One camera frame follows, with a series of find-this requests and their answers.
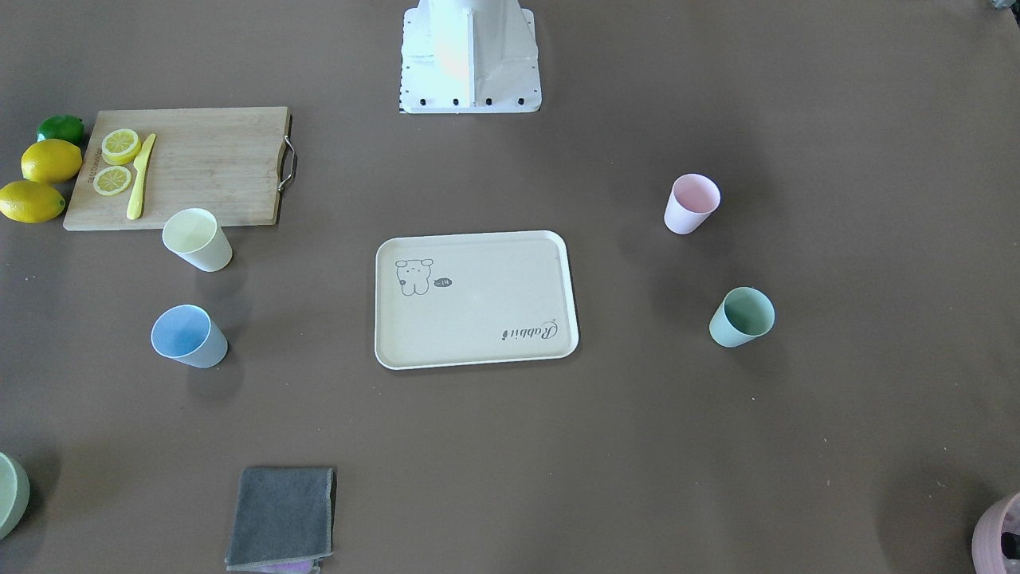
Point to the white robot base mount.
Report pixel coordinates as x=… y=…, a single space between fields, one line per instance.
x=469 y=57

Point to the whole lemon near lime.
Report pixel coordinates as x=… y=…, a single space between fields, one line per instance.
x=51 y=161

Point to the yellow plastic knife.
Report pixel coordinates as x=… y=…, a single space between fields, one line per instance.
x=140 y=163

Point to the lemon slice lower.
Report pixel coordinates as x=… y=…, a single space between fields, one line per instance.
x=112 y=180

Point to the whole lemon outer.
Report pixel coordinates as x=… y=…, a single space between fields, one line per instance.
x=31 y=202

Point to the pink bowl with ice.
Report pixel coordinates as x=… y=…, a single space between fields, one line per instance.
x=994 y=545

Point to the pale yellow cup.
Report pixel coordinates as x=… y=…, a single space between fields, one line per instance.
x=195 y=235

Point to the lemon slice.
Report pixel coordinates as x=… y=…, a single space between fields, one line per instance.
x=120 y=147
x=112 y=180

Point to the grey folded cloth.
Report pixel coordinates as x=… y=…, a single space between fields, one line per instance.
x=282 y=520

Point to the green cup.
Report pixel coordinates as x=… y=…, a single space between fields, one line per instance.
x=745 y=313

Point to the lemon slice upper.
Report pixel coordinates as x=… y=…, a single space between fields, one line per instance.
x=120 y=147

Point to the beige rabbit tray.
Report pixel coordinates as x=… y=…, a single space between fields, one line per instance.
x=483 y=298

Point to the green lime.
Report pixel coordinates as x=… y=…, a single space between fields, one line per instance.
x=63 y=127

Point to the pink cup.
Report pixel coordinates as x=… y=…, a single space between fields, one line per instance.
x=692 y=200

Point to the green bowl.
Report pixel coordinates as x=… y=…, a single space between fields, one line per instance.
x=15 y=491

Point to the blue cup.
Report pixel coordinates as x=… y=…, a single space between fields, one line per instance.
x=187 y=334

